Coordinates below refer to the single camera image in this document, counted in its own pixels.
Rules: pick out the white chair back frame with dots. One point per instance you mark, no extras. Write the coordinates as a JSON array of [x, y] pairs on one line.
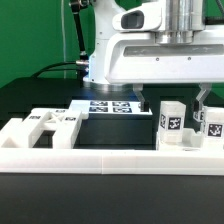
[[64, 123]]

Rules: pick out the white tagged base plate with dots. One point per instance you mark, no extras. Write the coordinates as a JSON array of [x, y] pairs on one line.
[[88, 107]]

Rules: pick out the white chair seat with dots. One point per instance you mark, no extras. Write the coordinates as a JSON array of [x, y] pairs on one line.
[[188, 141]]

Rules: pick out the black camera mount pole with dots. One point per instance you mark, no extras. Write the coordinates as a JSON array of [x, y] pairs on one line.
[[76, 6]]

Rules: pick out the white U-shaped fence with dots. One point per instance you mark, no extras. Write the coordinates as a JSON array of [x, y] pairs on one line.
[[25, 160]]

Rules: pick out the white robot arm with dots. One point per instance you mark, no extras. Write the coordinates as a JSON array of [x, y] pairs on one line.
[[159, 42]]

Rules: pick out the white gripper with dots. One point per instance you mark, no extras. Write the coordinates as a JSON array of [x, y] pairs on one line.
[[137, 58]]

